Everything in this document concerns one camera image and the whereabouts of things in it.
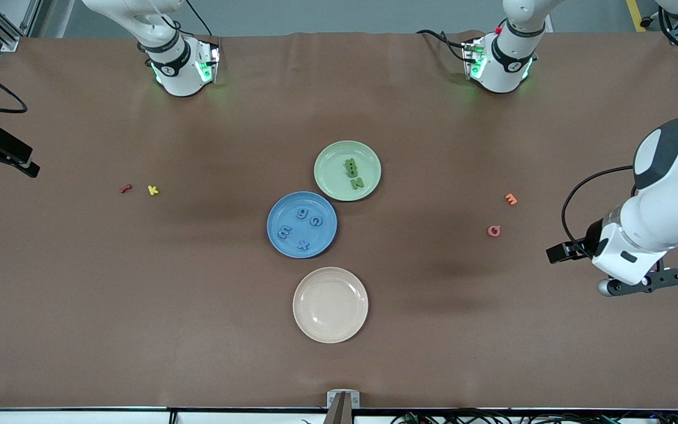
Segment grey metal camera bracket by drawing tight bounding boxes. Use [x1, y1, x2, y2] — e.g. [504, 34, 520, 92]
[323, 390, 361, 424]

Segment black left arm base cable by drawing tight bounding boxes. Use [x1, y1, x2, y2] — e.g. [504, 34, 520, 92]
[416, 29, 472, 62]

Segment black arm base cable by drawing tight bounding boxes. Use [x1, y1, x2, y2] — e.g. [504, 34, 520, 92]
[416, 29, 472, 62]
[183, 0, 222, 51]

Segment tangled black cable bundle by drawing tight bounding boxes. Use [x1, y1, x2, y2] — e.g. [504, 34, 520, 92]
[389, 406, 678, 424]

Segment blue plate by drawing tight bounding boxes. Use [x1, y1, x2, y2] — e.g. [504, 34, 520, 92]
[267, 191, 338, 259]

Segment black right arm base cable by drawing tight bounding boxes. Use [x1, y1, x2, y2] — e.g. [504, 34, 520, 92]
[183, 0, 222, 51]

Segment beige plate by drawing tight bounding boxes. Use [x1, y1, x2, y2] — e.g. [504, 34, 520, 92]
[293, 267, 369, 344]

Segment brown table cover sheet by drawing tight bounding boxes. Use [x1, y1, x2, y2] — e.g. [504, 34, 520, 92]
[0, 31, 678, 410]

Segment green plate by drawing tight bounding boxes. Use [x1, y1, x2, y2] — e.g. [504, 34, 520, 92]
[314, 140, 382, 202]

